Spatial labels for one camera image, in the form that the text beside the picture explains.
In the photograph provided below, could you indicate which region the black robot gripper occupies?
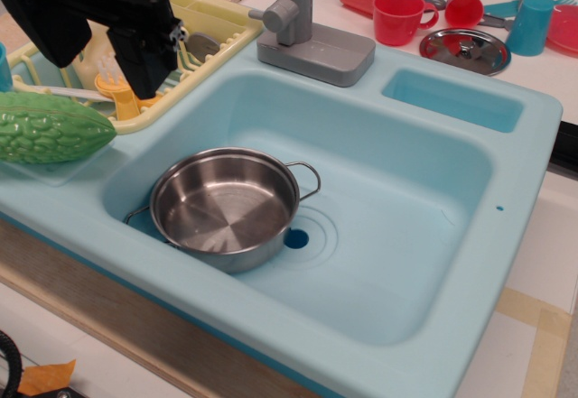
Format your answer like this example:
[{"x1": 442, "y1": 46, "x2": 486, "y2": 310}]
[{"x1": 2, "y1": 0, "x2": 182, "y2": 99}]

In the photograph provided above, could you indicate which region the green bumpy toy squash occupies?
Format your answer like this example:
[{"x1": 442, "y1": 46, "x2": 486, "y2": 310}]
[{"x1": 1, "y1": 92, "x2": 117, "y2": 164}]

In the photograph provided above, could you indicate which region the stainless steel pot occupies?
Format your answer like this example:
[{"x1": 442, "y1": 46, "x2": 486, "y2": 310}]
[{"x1": 144, "y1": 147, "x2": 306, "y2": 273}]

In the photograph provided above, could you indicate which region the steel pot lid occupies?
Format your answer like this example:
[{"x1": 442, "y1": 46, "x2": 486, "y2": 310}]
[{"x1": 419, "y1": 28, "x2": 511, "y2": 76}]

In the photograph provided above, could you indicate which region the orange dish brush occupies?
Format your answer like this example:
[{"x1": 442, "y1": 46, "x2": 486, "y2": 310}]
[{"x1": 94, "y1": 53, "x2": 162, "y2": 121}]

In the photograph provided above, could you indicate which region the blue cup at left edge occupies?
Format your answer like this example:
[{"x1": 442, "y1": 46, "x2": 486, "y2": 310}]
[{"x1": 0, "y1": 43, "x2": 13, "y2": 92}]

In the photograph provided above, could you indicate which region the yellow dish drying rack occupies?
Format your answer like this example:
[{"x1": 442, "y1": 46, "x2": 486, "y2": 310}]
[{"x1": 1, "y1": 0, "x2": 262, "y2": 134}]

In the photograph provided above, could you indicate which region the grey toy faucet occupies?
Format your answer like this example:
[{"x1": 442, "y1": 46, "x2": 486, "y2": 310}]
[{"x1": 248, "y1": 0, "x2": 376, "y2": 88}]

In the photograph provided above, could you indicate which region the light blue toy sink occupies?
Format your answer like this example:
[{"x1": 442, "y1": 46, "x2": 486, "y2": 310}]
[{"x1": 1, "y1": 46, "x2": 563, "y2": 397}]

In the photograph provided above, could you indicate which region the orange tape piece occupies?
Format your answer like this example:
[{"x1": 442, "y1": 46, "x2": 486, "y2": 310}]
[{"x1": 17, "y1": 359, "x2": 76, "y2": 397}]

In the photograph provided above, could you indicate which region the red upside-down cup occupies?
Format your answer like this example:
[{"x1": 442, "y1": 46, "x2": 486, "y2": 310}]
[{"x1": 444, "y1": 0, "x2": 484, "y2": 28}]

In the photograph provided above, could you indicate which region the blue upside-down cup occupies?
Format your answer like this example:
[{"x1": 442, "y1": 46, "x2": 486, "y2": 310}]
[{"x1": 506, "y1": 0, "x2": 555, "y2": 57}]

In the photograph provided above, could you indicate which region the red cup with handle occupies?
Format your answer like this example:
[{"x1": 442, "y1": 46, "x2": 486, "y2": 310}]
[{"x1": 373, "y1": 0, "x2": 439, "y2": 46}]

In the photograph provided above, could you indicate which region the black cable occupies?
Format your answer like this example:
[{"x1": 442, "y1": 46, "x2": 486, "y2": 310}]
[{"x1": 0, "y1": 329, "x2": 23, "y2": 397}]

